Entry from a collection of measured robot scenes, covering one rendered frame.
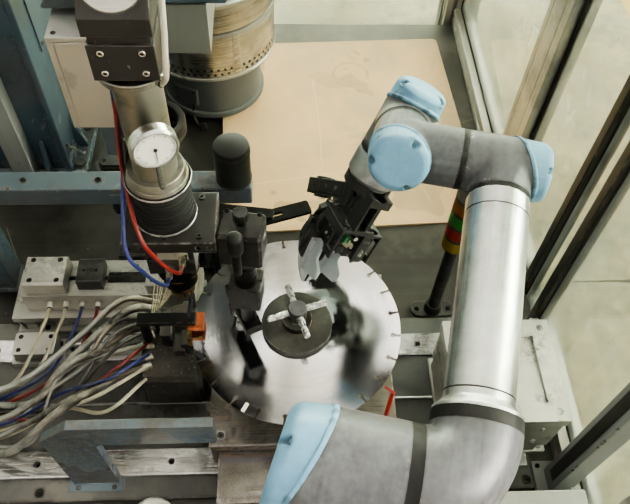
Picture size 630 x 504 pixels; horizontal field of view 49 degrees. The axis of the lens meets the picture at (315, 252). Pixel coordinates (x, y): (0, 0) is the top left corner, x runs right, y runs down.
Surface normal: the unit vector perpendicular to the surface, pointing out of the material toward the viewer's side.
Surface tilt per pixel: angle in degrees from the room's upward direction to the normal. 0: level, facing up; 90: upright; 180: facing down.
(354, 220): 61
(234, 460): 0
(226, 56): 90
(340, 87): 0
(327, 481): 33
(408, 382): 0
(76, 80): 90
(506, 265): 17
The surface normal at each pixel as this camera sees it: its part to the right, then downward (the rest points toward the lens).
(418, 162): -0.17, 0.48
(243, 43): 0.61, 0.66
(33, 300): 0.04, 0.82
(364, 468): -0.01, -0.38
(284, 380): 0.04, -0.57
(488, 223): -0.40, -0.48
